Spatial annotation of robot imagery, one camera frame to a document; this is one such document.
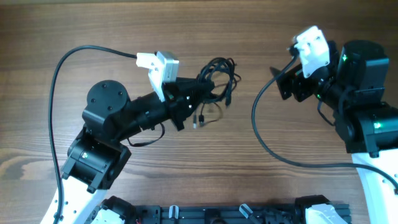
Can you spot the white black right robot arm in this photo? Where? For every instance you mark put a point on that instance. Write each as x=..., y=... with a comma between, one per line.
x=352, y=85

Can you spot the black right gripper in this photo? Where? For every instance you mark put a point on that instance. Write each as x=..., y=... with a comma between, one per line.
x=295, y=76

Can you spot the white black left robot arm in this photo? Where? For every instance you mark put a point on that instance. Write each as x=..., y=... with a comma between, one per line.
x=97, y=156

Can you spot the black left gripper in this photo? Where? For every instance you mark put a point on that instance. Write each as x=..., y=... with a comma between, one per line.
x=180, y=100

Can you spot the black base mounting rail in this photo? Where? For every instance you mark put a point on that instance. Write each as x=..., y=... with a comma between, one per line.
x=116, y=210

